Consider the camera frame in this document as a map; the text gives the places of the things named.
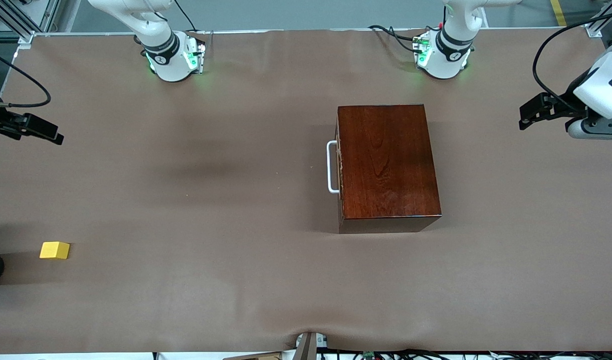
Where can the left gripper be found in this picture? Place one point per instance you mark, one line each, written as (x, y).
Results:
(566, 102)

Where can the yellow block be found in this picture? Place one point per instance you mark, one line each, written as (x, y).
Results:
(54, 250)

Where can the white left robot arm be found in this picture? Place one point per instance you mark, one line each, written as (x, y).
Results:
(443, 60)

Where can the dark wooden drawer cabinet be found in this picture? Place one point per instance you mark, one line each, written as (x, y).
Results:
(391, 165)

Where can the brown table cover sheet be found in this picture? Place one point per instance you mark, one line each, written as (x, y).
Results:
(185, 300)

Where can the aluminium frame profile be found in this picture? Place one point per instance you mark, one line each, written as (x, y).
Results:
(15, 22)
(598, 25)

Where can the grey metal bracket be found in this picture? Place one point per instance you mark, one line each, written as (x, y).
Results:
(308, 345)

